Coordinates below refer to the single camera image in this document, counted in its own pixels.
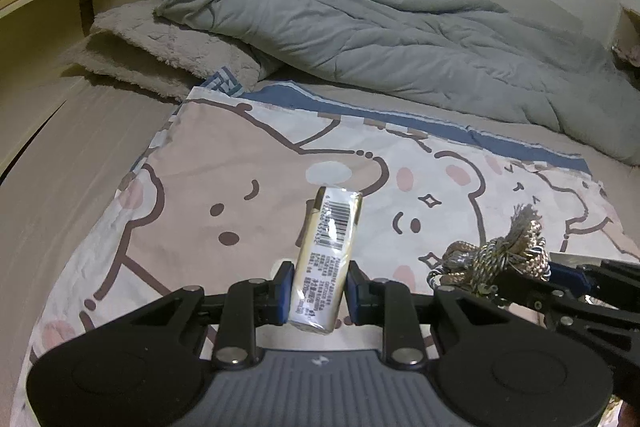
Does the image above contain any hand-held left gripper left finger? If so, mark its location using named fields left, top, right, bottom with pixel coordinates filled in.
left=127, top=259, right=297, bottom=367

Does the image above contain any curved wooden bedside shelf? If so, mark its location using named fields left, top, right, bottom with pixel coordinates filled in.
left=0, top=0, right=199, bottom=180

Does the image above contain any braided rope scrunchie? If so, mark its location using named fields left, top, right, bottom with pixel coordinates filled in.
left=427, top=202, right=554, bottom=299

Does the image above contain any fluffy beige blanket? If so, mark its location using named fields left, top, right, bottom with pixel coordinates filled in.
left=75, top=1, right=286, bottom=103

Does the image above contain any grey duvet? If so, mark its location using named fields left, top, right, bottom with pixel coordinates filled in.
left=152, top=0, right=640, bottom=168

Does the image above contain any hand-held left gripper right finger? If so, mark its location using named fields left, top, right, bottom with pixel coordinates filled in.
left=346, top=259, right=507, bottom=367

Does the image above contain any white packet with barcode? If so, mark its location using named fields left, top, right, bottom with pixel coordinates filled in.
left=288, top=186, right=364, bottom=336

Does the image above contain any beige bed sheet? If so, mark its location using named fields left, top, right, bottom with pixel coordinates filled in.
left=0, top=72, right=640, bottom=427

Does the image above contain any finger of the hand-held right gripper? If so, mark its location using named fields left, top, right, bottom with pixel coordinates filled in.
left=548, top=258, right=640, bottom=294
left=481, top=269, right=640, bottom=350

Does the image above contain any bear printed blanket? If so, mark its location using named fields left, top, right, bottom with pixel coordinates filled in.
left=20, top=66, right=640, bottom=427

